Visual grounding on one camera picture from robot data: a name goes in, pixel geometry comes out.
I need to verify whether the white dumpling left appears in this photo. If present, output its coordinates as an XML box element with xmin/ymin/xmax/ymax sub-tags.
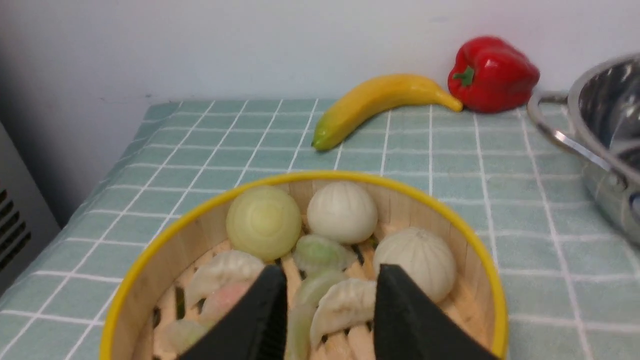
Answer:
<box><xmin>184</xmin><ymin>249</ymin><xmax>265</xmax><ymax>308</ymax></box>

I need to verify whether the white dumpling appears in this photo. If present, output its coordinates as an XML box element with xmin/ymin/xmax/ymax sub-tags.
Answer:
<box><xmin>184</xmin><ymin>249</ymin><xmax>265</xmax><ymax>308</ymax></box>
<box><xmin>310</xmin><ymin>278</ymin><xmax>377</xmax><ymax>349</ymax></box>

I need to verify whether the white round bun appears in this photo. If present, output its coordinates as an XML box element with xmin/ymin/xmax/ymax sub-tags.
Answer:
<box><xmin>306</xmin><ymin>181</ymin><xmax>378</xmax><ymax>245</ymax></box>
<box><xmin>373</xmin><ymin>227</ymin><xmax>457</xmax><ymax>303</ymax></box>

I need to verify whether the white dumpling front centre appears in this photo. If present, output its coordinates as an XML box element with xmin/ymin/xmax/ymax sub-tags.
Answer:
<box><xmin>310</xmin><ymin>278</ymin><xmax>377</xmax><ymax>349</ymax></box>

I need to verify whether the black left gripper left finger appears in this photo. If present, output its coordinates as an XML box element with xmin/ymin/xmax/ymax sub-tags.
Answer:
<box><xmin>178</xmin><ymin>265</ymin><xmax>288</xmax><ymax>360</ymax></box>

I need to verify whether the bamboo steamer basket yellow rim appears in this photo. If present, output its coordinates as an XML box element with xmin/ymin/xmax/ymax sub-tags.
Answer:
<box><xmin>99</xmin><ymin>170</ymin><xmax>509</xmax><ymax>360</ymax></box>

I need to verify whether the grey appliance with vents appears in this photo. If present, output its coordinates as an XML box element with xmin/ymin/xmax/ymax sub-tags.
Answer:
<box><xmin>0</xmin><ymin>126</ymin><xmax>61</xmax><ymax>295</ymax></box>

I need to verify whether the green tinted dumpling centre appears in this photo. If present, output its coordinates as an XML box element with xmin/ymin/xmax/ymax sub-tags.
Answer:
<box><xmin>292</xmin><ymin>234</ymin><xmax>358</xmax><ymax>276</ymax></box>

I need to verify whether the pink tinted dumpling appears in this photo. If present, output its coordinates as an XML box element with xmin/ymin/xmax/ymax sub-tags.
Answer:
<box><xmin>198</xmin><ymin>281</ymin><xmax>253</xmax><ymax>327</ymax></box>

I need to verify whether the yellow banana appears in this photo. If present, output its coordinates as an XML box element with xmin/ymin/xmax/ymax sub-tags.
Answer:
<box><xmin>311</xmin><ymin>73</ymin><xmax>464</xmax><ymax>152</ymax></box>

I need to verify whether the pale yellow round bun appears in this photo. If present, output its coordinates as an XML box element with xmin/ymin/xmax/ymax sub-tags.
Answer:
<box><xmin>226</xmin><ymin>186</ymin><xmax>303</xmax><ymax>262</ymax></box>

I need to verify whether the red bell pepper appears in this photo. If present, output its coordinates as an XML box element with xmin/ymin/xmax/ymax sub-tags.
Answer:
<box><xmin>446</xmin><ymin>35</ymin><xmax>541</xmax><ymax>114</ymax></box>

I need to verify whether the green checked tablecloth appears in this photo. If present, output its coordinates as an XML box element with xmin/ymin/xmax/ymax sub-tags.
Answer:
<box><xmin>0</xmin><ymin>99</ymin><xmax>640</xmax><ymax>360</ymax></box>

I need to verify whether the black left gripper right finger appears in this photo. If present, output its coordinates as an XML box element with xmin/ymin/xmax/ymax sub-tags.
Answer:
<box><xmin>373</xmin><ymin>264</ymin><xmax>498</xmax><ymax>360</ymax></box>

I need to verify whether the white round bun rear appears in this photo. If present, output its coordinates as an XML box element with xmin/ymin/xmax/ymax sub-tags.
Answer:
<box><xmin>306</xmin><ymin>181</ymin><xmax>378</xmax><ymax>245</ymax></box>

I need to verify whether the stainless steel pot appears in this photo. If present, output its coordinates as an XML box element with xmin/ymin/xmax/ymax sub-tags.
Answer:
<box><xmin>526</xmin><ymin>52</ymin><xmax>640</xmax><ymax>244</ymax></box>

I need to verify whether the white round bun right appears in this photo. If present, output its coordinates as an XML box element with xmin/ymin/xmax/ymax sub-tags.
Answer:
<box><xmin>373</xmin><ymin>227</ymin><xmax>457</xmax><ymax>303</ymax></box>

